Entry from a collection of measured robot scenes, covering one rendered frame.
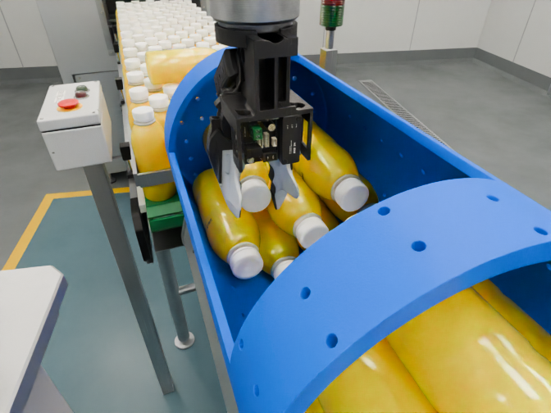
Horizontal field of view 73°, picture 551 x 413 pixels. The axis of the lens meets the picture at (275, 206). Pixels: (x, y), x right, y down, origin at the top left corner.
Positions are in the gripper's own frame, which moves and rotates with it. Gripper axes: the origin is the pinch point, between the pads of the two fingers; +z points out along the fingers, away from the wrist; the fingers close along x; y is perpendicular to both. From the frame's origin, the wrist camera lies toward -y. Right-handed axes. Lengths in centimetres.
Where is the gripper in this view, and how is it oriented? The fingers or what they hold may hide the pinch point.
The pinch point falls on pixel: (255, 200)
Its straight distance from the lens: 45.2
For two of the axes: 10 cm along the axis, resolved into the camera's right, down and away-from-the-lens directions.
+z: 0.0, 8.1, 5.9
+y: 3.4, 5.5, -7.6
